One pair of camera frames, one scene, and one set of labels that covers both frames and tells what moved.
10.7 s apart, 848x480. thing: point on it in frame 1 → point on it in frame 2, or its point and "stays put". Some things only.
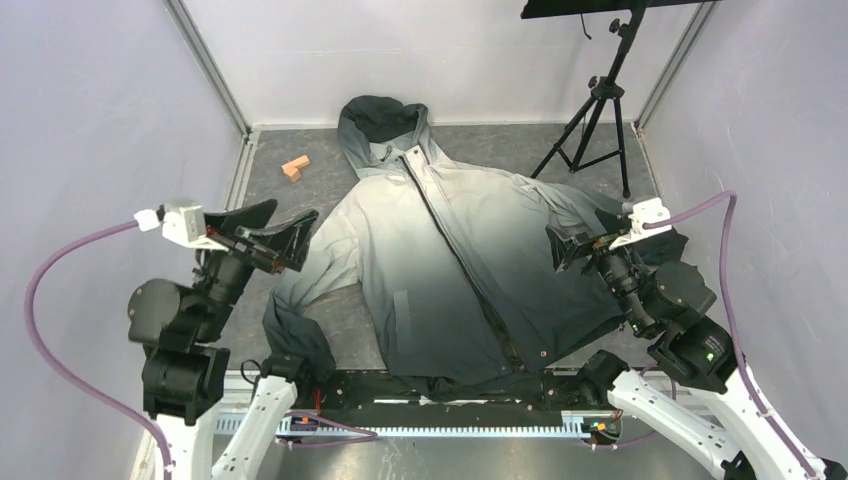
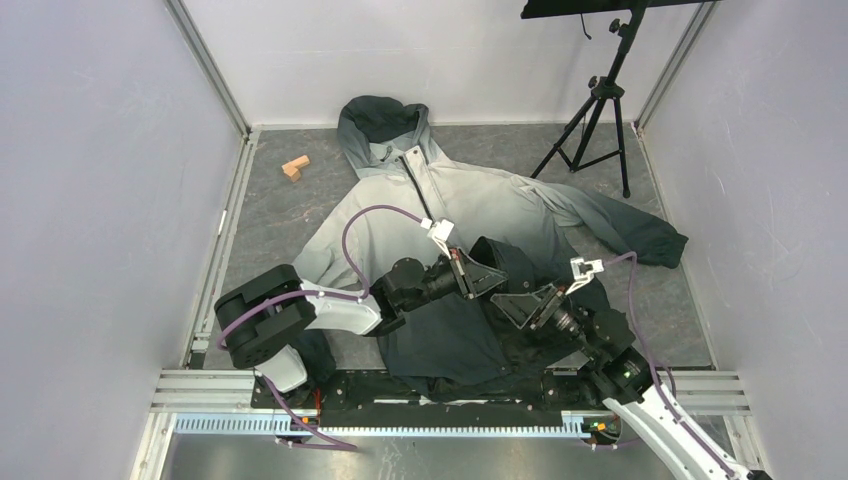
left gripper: [290, 241] → [472, 277]
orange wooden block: [291, 168] stays put
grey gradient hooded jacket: [422, 273] stays put
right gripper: [596, 246] → [519, 307]
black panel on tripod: [556, 8] stays put
